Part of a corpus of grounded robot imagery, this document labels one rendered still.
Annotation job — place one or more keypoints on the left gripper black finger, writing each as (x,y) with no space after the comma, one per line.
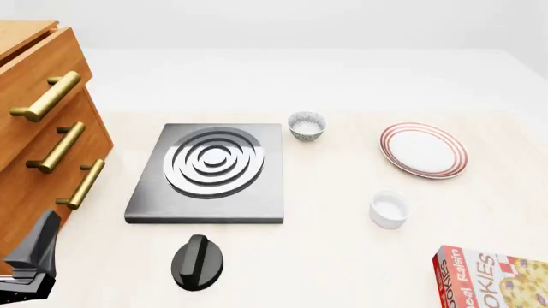
(40,247)

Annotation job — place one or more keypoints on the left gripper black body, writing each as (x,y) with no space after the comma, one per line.
(25,290)

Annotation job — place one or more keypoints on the flat black stove plate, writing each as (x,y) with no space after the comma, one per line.
(145,205)

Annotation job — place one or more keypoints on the small patterned bowl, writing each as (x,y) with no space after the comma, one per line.
(306,128)

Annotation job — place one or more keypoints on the small plain white bowl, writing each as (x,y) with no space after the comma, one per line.
(388,210)

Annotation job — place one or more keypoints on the white plate with red rings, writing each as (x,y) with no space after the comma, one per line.
(421,150)

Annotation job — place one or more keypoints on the red printed cookies box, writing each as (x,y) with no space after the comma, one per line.
(475,282)

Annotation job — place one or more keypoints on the round black stove knob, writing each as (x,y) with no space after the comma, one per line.
(197,263)

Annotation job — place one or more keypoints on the large wooden drawer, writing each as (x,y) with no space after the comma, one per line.
(38,61)

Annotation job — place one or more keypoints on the wooden cabinet with drawers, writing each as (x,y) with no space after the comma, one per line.
(21,29)

